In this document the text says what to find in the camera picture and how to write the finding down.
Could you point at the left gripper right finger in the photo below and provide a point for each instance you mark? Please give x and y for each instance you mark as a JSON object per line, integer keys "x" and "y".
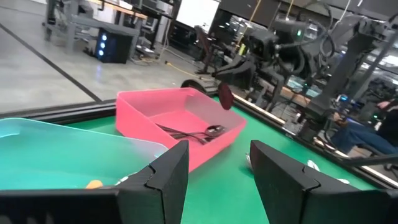
{"x": 295, "y": 199}

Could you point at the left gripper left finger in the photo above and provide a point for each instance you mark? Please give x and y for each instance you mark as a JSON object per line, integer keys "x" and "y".
{"x": 140, "y": 202}

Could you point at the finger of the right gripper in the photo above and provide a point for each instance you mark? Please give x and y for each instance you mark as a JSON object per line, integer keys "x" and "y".
{"x": 231, "y": 70}
{"x": 247, "y": 81}

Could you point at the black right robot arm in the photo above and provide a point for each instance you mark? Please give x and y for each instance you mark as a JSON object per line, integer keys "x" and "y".
{"x": 342, "y": 71}

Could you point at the yellow-green bottle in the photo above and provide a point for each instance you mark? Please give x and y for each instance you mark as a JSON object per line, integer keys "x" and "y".
{"x": 242, "y": 49}

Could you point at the black floor stand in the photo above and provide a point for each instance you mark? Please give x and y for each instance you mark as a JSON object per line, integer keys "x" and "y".
{"x": 208, "y": 46}

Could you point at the black table edge clamp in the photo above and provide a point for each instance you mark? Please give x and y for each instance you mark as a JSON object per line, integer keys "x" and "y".
{"x": 192, "y": 84}

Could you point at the white projection screen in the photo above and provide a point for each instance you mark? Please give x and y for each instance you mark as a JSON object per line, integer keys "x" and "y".
{"x": 199, "y": 14}

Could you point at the green table mat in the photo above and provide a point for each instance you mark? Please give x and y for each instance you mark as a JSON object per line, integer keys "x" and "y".
{"x": 224, "y": 193}

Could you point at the person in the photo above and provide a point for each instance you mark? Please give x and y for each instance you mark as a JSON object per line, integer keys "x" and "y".
{"x": 357, "y": 137}

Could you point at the pink plastic bin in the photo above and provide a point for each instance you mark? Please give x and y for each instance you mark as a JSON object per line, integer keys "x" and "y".
{"x": 140, "y": 112}

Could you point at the teal translucent plastic bin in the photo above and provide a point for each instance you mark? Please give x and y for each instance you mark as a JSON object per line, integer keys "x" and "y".
{"x": 62, "y": 155}

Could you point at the blue-lit computer tower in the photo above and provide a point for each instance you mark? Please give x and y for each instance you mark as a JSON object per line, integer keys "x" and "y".
{"x": 115, "y": 46}

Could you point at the wood-topped gray workbench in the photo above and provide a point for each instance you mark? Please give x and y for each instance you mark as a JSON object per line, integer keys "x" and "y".
{"x": 93, "y": 23}

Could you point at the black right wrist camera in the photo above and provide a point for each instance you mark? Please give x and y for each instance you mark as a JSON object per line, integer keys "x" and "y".
{"x": 264, "y": 43}

